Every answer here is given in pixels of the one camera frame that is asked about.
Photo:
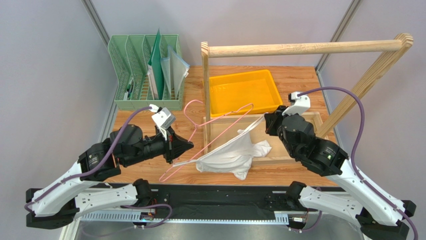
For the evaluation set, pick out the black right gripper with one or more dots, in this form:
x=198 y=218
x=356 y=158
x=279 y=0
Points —
x=272 y=121

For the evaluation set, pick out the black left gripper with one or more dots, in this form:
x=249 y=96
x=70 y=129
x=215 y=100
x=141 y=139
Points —
x=175 y=145

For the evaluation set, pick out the white tank top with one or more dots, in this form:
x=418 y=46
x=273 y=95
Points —
x=235 y=156

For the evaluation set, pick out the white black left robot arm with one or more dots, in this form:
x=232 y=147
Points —
x=63 y=201

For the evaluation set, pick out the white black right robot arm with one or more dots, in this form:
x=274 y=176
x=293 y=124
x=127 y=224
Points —
x=378 y=215

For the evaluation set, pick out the yellow plastic tray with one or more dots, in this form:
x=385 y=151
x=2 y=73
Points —
x=232 y=91

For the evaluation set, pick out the wooden clothes rack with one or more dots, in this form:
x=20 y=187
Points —
x=391 y=51

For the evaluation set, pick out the translucent document pouch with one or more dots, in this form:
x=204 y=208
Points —
x=174 y=70

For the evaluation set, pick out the green folder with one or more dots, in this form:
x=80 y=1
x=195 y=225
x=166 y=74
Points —
x=155 y=73

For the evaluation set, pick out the green file organizer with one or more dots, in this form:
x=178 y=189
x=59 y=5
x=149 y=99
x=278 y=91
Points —
x=130 y=55

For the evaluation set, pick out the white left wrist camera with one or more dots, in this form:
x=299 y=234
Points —
x=162 y=118

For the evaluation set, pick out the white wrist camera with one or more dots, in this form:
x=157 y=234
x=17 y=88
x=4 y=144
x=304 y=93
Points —
x=299 y=104
x=162 y=118

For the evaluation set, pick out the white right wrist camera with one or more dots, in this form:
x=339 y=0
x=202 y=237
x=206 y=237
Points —
x=299 y=104

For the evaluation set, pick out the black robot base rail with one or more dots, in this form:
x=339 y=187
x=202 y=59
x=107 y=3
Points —
x=215 y=201

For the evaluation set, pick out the white slotted cable duct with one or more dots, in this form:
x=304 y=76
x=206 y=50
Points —
x=133 y=216

